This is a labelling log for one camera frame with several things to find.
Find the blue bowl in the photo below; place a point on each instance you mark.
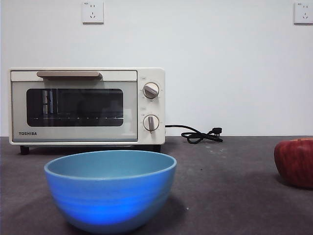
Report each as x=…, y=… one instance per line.
x=110, y=195

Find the red yellow apple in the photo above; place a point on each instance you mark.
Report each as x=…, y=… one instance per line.
x=296, y=161

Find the oven knob with upright grip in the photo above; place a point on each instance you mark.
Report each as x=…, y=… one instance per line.
x=150, y=123

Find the oven knob with slanted grip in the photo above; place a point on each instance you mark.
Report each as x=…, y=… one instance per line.
x=150, y=90

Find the cream Toshiba toaster oven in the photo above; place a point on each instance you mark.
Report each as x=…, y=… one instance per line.
x=150, y=73

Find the white wall socket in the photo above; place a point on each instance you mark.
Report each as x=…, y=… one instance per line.
x=93, y=12
x=304, y=13

